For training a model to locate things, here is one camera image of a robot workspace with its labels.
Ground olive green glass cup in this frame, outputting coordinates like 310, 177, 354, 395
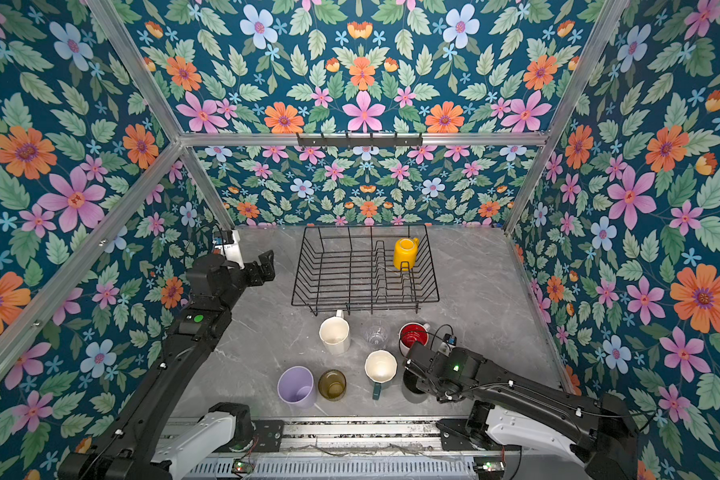
317, 369, 347, 401

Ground lilac plastic cup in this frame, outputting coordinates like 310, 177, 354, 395
277, 366, 317, 408

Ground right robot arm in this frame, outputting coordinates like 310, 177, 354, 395
404, 343, 641, 479

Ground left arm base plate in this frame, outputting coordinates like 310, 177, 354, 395
215, 420, 285, 455

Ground yellow mug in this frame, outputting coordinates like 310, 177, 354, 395
393, 237, 419, 272

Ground cream mug green handle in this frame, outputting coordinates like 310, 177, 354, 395
364, 350, 398, 401

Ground black wall hook rail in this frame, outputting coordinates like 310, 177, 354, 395
296, 133, 424, 149

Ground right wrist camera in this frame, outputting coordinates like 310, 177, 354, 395
435, 324, 457, 355

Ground clear glass cup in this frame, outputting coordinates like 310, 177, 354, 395
365, 324, 389, 349

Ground black wire dish rack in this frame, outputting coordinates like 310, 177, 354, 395
291, 224, 440, 315

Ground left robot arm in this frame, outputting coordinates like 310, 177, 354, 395
58, 250, 276, 479

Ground black mug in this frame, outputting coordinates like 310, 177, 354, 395
402, 370, 428, 404

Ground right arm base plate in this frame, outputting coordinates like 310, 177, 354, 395
435, 418, 520, 453

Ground cream mug with handle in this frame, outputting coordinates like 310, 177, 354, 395
318, 310, 351, 356

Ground red interior white mug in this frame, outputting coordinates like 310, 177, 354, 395
398, 322, 430, 357

